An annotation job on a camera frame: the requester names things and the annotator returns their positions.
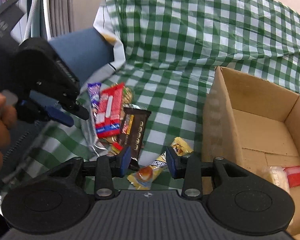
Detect red foil snack pack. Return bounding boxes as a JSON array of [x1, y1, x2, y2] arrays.
[[283, 166, 300, 188]]

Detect clear pack small cookies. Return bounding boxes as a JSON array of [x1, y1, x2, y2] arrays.
[[80, 102, 108, 157]]

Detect green label rice cracker pack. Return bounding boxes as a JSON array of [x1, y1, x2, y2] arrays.
[[260, 166, 290, 193]]

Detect small red gold candy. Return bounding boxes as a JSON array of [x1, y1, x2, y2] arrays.
[[110, 142, 123, 155]]

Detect purple candy wrapper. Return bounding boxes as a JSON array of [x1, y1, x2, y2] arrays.
[[87, 82, 101, 112]]

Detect red biscuit pack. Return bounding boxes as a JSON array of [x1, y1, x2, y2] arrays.
[[95, 83, 125, 138]]

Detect yellow cake snack wrapper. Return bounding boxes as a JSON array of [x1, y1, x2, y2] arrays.
[[127, 137, 193, 190]]

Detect dark brown chocolate bar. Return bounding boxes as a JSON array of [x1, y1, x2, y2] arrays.
[[117, 107, 152, 161]]

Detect round sesame cracker pack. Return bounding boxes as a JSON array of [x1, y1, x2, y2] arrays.
[[122, 86, 133, 105]]

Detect grey ribbed radiator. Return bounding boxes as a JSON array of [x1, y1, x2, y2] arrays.
[[49, 0, 73, 37]]

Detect brown cardboard box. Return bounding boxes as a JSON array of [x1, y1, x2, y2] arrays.
[[202, 67, 300, 239]]

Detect white printed sheet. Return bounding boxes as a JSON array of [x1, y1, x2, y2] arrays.
[[93, 1, 126, 81]]

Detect green white checkered cloth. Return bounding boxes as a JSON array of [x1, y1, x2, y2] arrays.
[[12, 0, 300, 190]]

